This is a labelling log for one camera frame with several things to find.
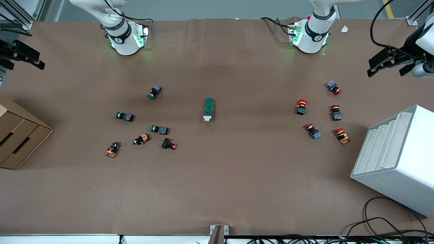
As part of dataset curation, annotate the green load switch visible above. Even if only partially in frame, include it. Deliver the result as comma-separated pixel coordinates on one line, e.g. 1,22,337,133
203,98,215,122

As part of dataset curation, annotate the cardboard drawer box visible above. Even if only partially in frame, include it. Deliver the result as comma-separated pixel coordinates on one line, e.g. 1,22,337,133
0,95,54,170

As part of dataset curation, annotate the red button orange contact block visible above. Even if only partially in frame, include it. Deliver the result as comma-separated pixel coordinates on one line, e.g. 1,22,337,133
334,127,351,145

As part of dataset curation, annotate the white slotted rack box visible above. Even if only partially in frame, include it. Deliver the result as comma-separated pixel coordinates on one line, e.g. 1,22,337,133
350,104,434,218

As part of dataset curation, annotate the black button orange contact block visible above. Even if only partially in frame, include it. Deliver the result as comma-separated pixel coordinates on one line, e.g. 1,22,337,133
133,133,150,146
105,142,121,158

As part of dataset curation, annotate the brown table cover sheet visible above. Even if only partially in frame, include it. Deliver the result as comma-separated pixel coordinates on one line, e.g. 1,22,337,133
0,17,434,237

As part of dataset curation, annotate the aluminium frame profile with foot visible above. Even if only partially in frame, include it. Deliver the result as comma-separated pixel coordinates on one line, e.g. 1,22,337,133
406,0,434,27

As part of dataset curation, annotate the black right arm base cable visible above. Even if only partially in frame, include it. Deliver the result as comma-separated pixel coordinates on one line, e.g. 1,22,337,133
102,0,155,24

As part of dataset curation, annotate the black arm base cable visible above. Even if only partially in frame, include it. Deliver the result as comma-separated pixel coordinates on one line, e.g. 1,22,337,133
102,0,155,24
260,16,293,36

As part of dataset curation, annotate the black left arm base cable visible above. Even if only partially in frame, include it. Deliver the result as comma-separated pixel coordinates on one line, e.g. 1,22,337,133
260,16,293,36

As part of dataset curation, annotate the black looped cable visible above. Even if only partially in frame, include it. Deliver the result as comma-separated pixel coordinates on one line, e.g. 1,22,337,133
344,196,429,238

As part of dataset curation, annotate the black switch with red end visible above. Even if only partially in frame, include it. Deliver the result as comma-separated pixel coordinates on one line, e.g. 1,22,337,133
161,137,178,150

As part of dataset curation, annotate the black cable bundle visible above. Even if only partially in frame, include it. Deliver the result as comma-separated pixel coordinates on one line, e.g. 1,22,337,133
246,232,434,244

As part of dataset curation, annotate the metal table edge bracket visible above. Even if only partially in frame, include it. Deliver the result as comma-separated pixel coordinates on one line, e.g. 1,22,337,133
210,224,229,244

